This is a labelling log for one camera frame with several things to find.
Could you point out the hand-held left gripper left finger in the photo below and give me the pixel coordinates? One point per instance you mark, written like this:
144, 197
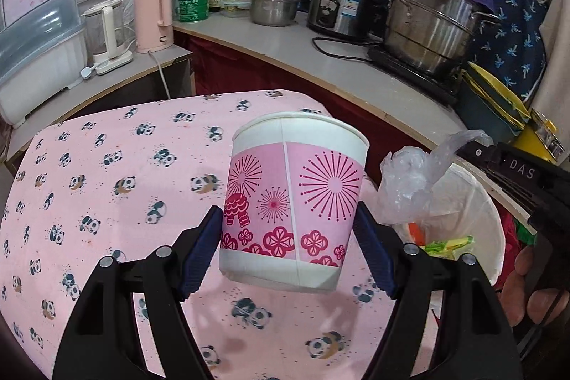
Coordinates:
200, 255

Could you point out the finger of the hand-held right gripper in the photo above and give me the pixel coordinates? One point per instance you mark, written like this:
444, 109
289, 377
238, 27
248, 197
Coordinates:
512, 166

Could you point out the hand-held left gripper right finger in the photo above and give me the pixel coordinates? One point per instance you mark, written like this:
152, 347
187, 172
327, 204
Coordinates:
374, 255

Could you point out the red-orange plastic bag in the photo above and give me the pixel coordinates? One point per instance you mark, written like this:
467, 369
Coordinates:
415, 233

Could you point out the white trash bin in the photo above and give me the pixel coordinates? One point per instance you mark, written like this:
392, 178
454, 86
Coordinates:
472, 215

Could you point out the yellow-green tissue pack wrapper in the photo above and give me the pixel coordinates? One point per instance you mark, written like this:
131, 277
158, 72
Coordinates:
449, 246

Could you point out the clear plastic bag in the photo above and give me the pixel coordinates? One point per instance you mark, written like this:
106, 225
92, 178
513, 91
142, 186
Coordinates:
418, 179

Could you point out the pink printed paper cup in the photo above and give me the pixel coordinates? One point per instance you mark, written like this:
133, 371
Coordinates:
289, 202

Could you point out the person's right hand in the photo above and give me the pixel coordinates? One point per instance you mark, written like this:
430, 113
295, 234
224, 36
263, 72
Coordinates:
521, 282

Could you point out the yellow container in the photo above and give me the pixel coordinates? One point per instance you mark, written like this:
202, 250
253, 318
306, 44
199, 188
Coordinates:
527, 142

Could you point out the stacked yellow-green basins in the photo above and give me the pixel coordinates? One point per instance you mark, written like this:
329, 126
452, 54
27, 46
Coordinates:
485, 104

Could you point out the pink panda tablecloth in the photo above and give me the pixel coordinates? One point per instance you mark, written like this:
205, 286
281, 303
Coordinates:
111, 184

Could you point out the black induction cooker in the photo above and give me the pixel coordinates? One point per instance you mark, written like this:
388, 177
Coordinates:
418, 77

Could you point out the large steel steamer pot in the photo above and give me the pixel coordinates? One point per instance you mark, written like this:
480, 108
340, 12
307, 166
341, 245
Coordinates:
427, 37

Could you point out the steel rice cooker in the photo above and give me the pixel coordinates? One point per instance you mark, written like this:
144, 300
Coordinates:
340, 6

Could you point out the glass electric kettle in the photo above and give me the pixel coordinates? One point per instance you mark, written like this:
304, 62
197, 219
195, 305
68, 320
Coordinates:
107, 35

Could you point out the pink electric kettle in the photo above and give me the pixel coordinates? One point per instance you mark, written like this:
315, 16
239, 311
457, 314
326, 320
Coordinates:
151, 17

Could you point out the glass food container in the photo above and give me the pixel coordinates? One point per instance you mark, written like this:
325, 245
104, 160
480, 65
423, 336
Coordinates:
236, 8

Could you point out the white dish rack with lid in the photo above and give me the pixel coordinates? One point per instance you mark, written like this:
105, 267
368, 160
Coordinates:
40, 64

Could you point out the small steel pot with lid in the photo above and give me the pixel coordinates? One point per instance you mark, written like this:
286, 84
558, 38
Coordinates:
274, 8

